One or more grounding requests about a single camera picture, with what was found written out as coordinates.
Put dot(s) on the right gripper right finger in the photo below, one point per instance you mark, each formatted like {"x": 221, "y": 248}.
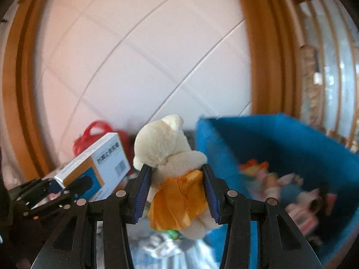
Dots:
{"x": 259, "y": 234}

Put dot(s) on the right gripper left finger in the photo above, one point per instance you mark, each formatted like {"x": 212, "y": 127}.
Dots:
{"x": 72, "y": 243}

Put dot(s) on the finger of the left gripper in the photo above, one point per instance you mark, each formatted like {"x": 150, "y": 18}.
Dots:
{"x": 32, "y": 191}
{"x": 75, "y": 187}

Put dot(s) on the white orange medicine box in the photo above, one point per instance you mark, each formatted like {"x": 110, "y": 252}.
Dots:
{"x": 103, "y": 165}

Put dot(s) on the cream teddy bear orange skirt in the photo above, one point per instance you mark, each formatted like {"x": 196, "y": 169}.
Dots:
{"x": 176, "y": 196}

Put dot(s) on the red pink box in bin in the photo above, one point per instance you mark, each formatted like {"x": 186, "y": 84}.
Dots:
{"x": 305, "y": 220}

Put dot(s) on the blue plush in box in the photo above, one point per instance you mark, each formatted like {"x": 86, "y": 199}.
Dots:
{"x": 290, "y": 193}

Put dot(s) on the red plastic handbag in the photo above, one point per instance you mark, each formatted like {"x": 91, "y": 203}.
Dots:
{"x": 95, "y": 131}

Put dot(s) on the pink plush in box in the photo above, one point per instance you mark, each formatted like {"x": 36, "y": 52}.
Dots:
{"x": 263, "y": 184}

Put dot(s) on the blue storage box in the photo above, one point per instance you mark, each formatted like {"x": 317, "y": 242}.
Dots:
{"x": 289, "y": 147}

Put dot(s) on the wooden door frame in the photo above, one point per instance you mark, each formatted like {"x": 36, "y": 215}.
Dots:
{"x": 274, "y": 51}

